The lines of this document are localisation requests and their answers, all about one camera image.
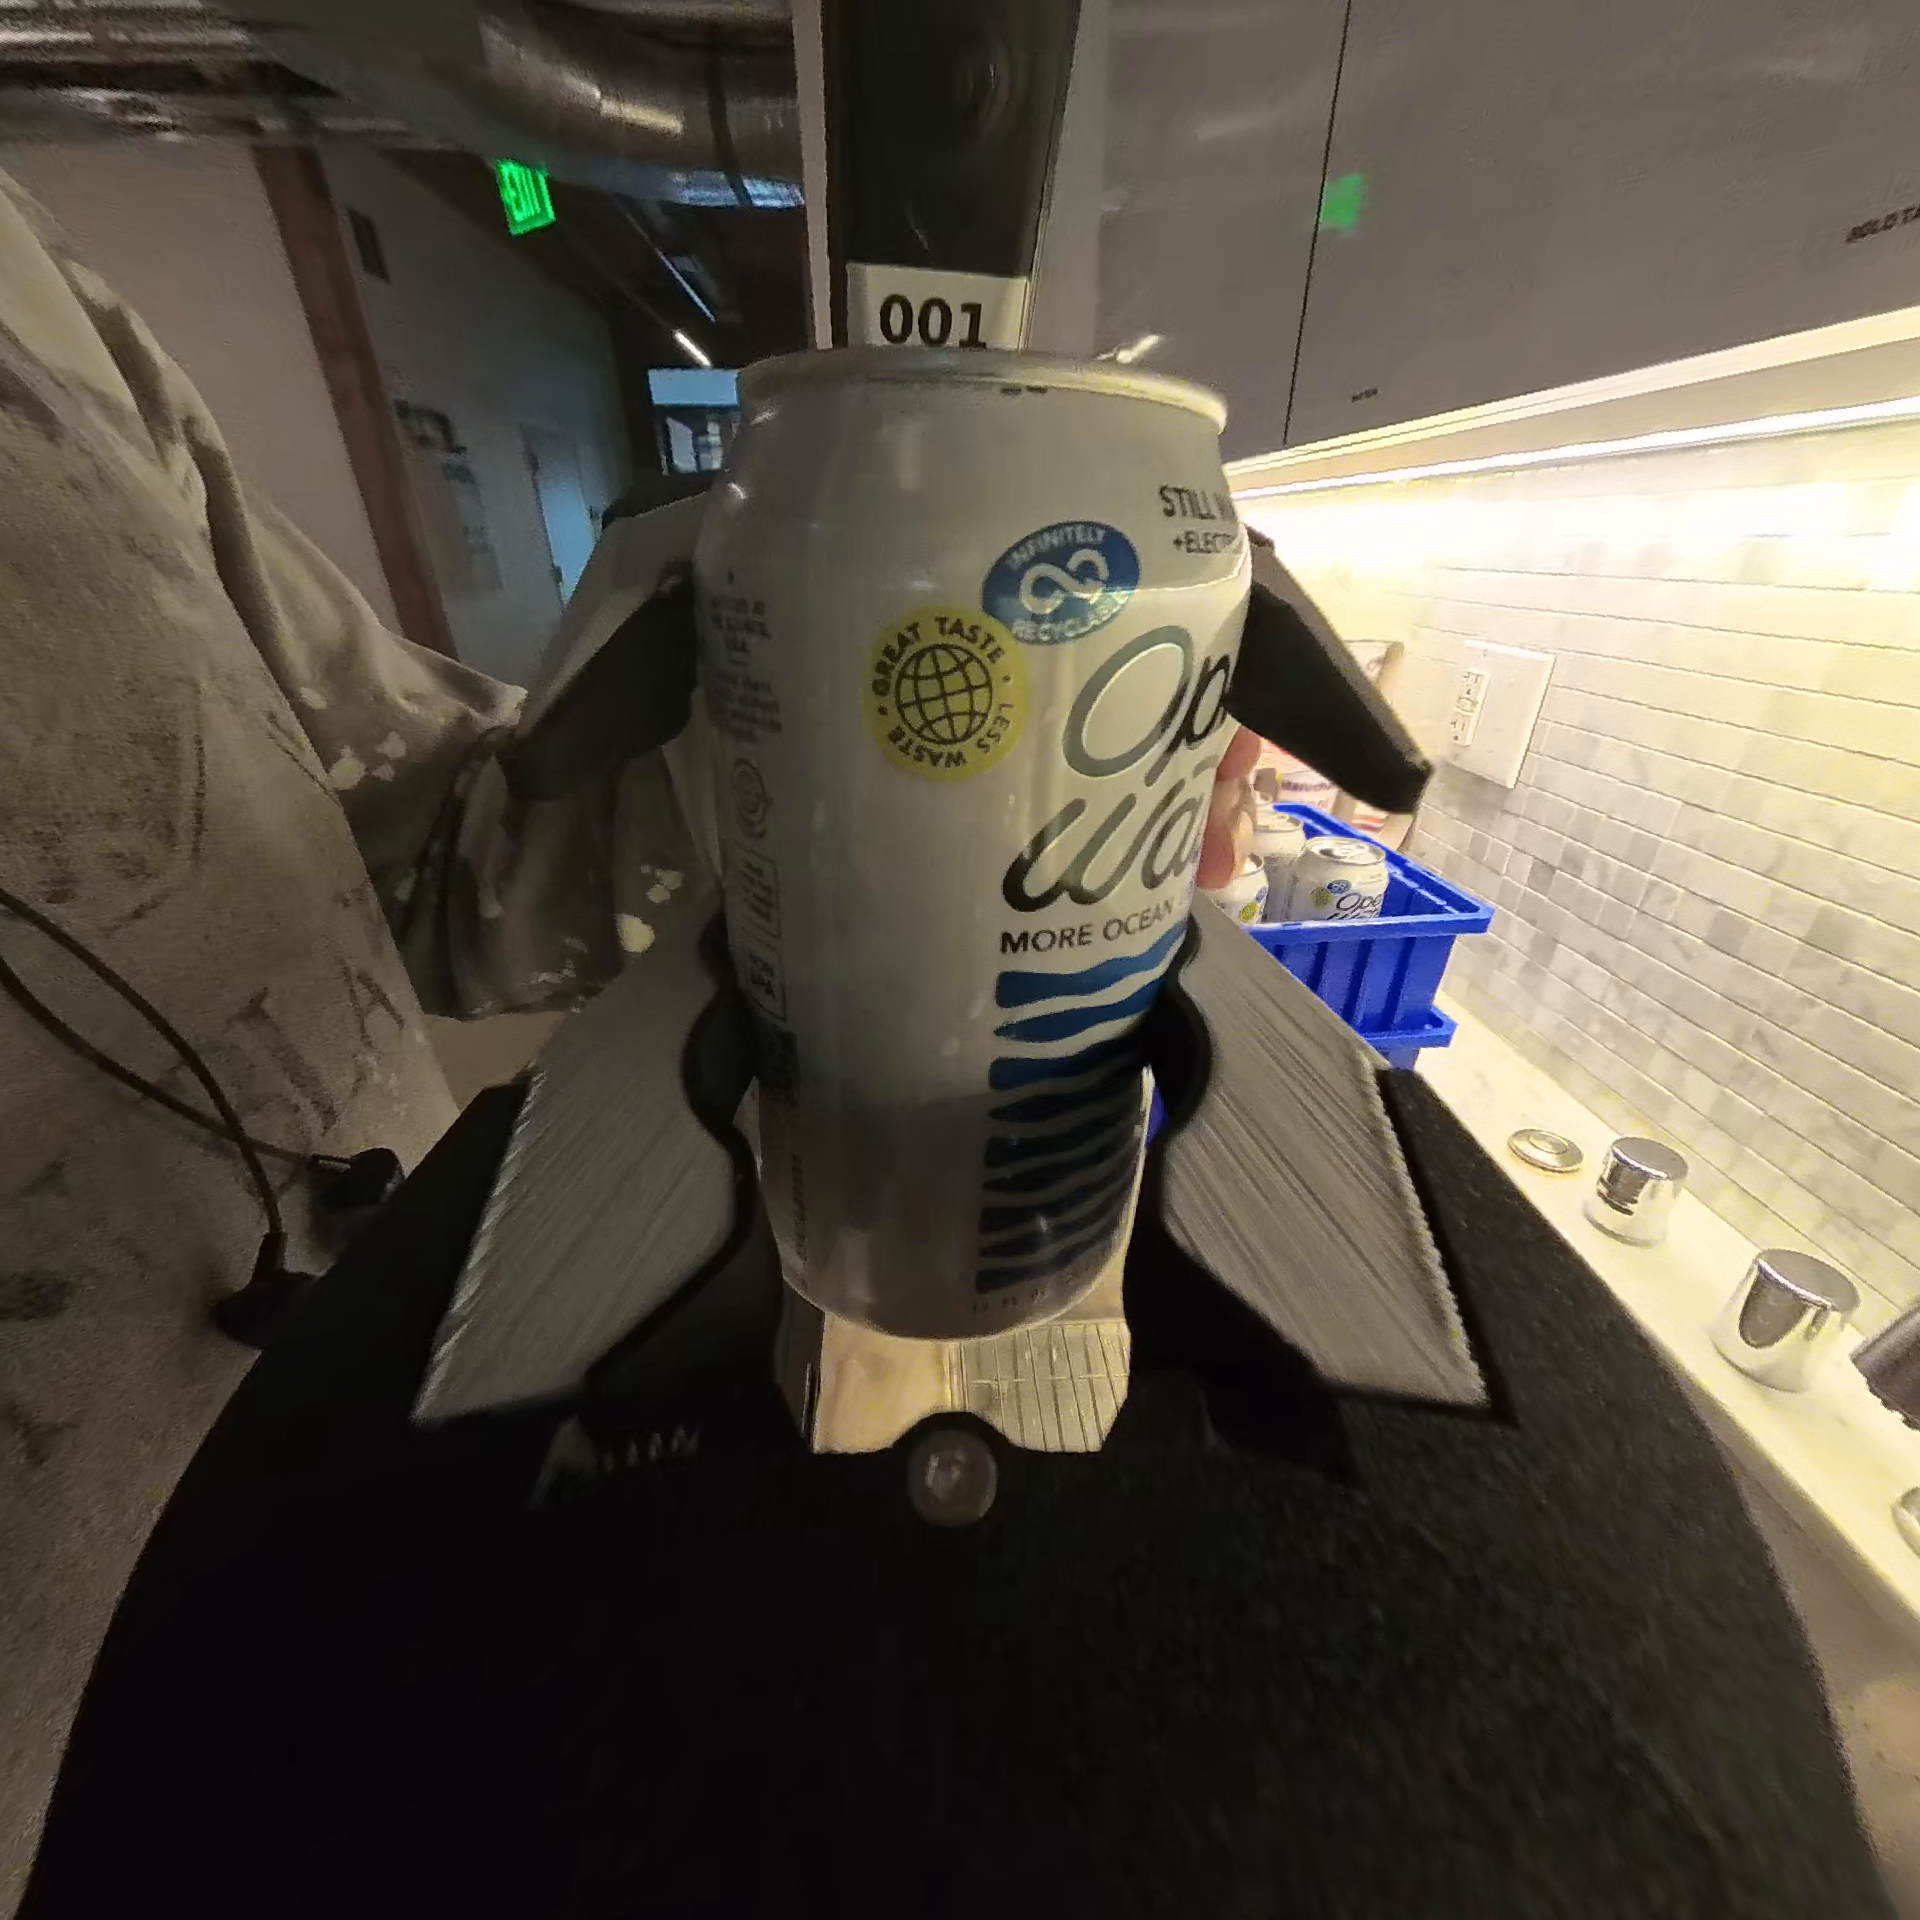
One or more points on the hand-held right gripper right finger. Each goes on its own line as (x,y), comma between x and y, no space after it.
(1304,1185)

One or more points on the person's grey patterned clothing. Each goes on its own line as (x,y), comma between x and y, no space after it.
(165,902)

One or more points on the pile of silver cans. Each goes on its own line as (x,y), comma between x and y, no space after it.
(1335,876)

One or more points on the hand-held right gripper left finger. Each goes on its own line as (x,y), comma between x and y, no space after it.
(598,1200)

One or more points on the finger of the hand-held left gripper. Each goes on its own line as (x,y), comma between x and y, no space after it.
(1344,707)
(598,707)

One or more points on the person's left hand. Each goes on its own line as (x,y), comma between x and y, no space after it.
(1245,815)

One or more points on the white wall outlet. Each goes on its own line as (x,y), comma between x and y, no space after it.
(1493,711)

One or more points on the green exit sign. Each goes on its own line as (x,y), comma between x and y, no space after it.
(524,195)

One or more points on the under-cabinet light strip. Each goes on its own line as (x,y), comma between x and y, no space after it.
(1575,444)

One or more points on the person's left forearm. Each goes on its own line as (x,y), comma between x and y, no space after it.
(555,885)

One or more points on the metal ceiling duct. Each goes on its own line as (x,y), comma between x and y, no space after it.
(630,76)

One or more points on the grey wall cabinets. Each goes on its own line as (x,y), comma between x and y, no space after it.
(1575,195)

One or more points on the silver drink can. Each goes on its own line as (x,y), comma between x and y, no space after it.
(900,841)

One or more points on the blue plastic bin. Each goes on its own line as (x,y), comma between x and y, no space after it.
(1418,1038)
(1380,938)

